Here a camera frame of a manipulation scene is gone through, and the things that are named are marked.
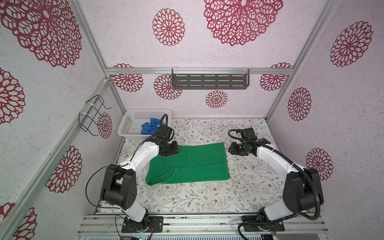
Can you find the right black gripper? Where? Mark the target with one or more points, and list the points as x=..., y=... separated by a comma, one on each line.
x=233, y=150

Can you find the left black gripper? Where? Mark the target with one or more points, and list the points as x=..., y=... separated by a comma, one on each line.
x=175, y=148

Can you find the green tank top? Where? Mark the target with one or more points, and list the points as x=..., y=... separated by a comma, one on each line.
x=192, y=164

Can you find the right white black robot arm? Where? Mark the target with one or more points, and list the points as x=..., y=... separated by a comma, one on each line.
x=302, y=193

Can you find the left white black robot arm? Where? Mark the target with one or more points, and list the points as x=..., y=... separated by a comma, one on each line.
x=119, y=186

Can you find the blue tank top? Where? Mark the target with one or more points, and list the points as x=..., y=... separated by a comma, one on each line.
x=151, y=127

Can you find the white plastic basket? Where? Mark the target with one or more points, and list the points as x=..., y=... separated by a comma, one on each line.
x=131, y=125

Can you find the grey metal wall shelf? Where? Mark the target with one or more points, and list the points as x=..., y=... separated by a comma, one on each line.
x=210, y=81

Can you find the black wire wall rack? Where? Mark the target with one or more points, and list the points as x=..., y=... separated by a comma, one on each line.
x=87, y=118

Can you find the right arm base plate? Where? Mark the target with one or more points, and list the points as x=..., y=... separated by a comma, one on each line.
x=253, y=224

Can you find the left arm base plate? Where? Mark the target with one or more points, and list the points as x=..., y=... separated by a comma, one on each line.
x=149, y=224

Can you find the aluminium front rail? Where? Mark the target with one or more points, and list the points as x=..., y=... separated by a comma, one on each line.
x=196, y=224

